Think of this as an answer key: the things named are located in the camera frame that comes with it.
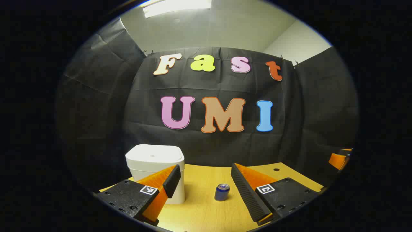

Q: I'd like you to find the blue pop can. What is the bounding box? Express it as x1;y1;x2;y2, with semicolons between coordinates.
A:
214;184;230;202

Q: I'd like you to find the black backdrop cloth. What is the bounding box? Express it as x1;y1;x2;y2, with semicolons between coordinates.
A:
55;18;359;194

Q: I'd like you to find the white desktop garbage bin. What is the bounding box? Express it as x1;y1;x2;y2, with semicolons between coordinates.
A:
125;144;186;204

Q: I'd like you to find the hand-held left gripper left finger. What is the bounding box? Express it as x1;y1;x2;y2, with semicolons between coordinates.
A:
93;164;181;227

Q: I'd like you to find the ceiling light panel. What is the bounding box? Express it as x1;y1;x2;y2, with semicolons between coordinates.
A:
143;0;212;18

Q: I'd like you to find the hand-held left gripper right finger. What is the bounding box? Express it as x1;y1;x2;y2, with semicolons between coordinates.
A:
231;163;323;227

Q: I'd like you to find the wooden desktop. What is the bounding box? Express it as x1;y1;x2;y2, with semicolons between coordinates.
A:
98;163;325;232

